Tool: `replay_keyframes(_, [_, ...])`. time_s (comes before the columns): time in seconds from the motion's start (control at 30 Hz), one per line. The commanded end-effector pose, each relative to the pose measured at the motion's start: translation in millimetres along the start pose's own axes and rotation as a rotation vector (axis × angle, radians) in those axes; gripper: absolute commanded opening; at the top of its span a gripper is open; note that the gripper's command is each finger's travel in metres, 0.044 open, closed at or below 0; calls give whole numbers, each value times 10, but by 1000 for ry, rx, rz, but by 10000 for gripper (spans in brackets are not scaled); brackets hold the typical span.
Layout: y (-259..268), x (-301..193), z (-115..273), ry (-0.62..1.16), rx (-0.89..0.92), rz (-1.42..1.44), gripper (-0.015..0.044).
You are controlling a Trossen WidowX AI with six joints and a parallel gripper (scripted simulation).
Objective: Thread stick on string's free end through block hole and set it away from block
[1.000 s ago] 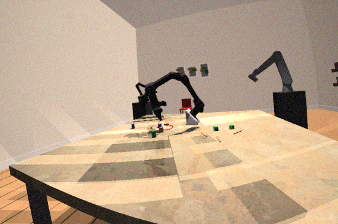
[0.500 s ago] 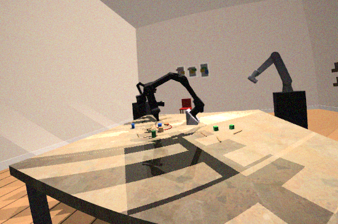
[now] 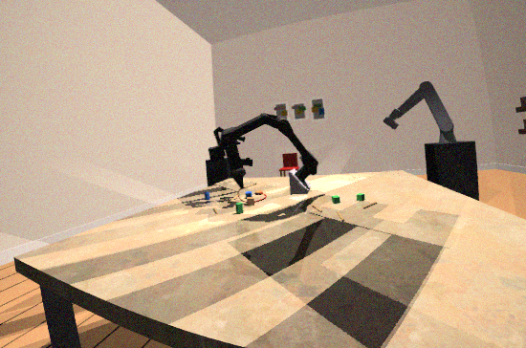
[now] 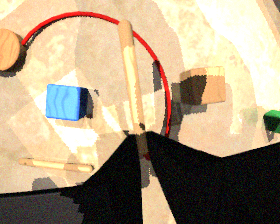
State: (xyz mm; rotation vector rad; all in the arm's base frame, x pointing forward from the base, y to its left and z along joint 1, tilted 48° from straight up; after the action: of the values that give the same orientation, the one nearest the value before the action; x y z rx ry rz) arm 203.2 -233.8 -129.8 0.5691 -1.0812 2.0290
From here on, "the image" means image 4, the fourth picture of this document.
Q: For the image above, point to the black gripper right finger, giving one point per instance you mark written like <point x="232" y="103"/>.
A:
<point x="202" y="188"/>

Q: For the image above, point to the red string with wooden stick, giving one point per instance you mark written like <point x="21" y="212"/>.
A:
<point x="128" y="54"/>

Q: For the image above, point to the round wooden button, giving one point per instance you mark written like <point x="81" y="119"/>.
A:
<point x="12" y="53"/>

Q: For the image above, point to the green rectangular block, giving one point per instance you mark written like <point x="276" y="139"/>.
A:
<point x="272" y="119"/>

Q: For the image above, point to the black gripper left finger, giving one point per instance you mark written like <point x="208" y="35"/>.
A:
<point x="112" y="195"/>

